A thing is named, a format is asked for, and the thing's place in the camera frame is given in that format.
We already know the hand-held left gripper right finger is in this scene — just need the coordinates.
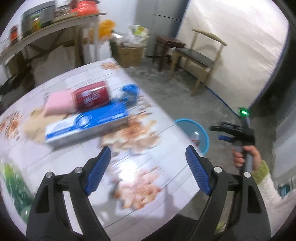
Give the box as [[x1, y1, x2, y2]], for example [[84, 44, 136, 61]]
[[186, 145, 271, 241]]

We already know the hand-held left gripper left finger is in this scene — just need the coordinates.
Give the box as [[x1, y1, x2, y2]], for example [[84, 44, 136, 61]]
[[26, 146, 111, 241]]

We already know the blue plastic basket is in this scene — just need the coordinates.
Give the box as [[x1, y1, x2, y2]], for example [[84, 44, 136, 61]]
[[174, 119, 210, 154]]

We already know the blue toothpaste box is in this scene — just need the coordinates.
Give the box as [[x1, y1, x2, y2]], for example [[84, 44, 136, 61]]
[[45, 102, 130, 151]]

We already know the beige cloth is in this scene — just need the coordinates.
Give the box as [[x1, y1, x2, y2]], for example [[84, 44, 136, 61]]
[[23, 108, 70, 142]]

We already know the pink bubble wrap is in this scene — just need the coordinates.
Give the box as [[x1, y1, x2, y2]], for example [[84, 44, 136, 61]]
[[44, 91, 75, 116]]

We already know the person's right forearm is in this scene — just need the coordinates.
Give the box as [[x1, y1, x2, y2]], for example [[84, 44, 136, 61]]
[[252, 160, 292, 232]]

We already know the person's right hand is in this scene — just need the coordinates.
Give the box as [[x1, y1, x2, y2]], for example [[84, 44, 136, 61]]
[[232, 146, 263, 172]]

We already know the green white fuzzy jacket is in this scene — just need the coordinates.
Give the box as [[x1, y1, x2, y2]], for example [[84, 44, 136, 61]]
[[215, 221, 228, 233]]

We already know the wooden chair dark seat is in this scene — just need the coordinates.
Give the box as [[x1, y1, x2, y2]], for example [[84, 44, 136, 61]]
[[170, 29, 227, 97]]

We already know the green packet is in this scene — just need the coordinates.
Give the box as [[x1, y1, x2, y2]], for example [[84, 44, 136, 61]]
[[0, 162, 35, 223]]

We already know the white mattress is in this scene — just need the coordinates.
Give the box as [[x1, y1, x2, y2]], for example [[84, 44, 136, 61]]
[[176, 0, 290, 116]]

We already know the blue crumpled wrapper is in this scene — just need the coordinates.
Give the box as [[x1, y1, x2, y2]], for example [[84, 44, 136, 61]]
[[117, 84, 139, 105]]

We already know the dark wooden stool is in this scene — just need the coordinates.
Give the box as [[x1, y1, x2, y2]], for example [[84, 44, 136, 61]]
[[152, 35, 186, 72]]

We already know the white cloth bundle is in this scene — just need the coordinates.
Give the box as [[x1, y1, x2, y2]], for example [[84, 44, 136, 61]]
[[30, 45, 78, 81]]

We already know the large cardboard box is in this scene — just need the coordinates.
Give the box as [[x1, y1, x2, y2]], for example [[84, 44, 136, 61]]
[[110, 38, 147, 68]]

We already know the grey refrigerator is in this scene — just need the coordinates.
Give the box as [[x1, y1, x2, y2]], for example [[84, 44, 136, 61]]
[[135, 0, 189, 58]]

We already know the black cloth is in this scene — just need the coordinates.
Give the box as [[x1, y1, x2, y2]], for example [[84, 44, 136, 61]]
[[0, 74, 21, 95]]

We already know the white green package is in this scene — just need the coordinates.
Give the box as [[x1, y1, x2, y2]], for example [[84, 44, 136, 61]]
[[127, 24, 149, 44]]

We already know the yellow plastic bag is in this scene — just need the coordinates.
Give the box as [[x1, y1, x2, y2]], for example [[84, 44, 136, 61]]
[[99, 20, 115, 42]]

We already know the wooden shelf table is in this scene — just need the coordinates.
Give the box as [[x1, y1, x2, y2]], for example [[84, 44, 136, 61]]
[[0, 11, 109, 67]]

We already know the dark jar red label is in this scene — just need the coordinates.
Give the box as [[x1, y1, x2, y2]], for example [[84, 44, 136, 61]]
[[9, 25, 19, 43]]

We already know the orange plastic bag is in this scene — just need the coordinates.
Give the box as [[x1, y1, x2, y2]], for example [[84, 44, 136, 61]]
[[70, 0, 99, 14]]

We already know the grey rice cooker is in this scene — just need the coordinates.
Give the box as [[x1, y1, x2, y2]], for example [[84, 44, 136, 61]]
[[21, 0, 57, 37]]

